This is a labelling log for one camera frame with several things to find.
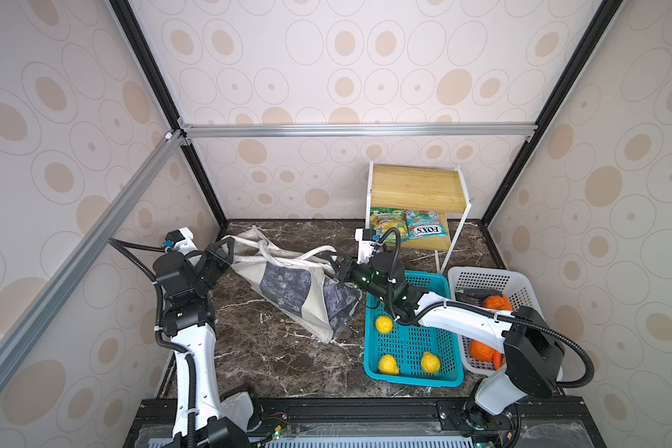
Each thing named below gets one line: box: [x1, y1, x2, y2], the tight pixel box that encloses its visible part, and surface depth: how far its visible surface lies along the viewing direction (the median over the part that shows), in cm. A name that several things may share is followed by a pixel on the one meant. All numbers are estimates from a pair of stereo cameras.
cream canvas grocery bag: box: [229, 226, 363, 344], surface depth 82 cm
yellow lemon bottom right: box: [420, 350, 441, 375], surface depth 81 cm
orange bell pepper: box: [483, 294, 512, 311], surface depth 92 cm
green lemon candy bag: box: [369, 207, 409, 245], surface depth 96 cm
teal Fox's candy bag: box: [401, 209, 449, 243], surface depth 96 cm
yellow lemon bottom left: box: [378, 354, 400, 376], surface depth 80 cm
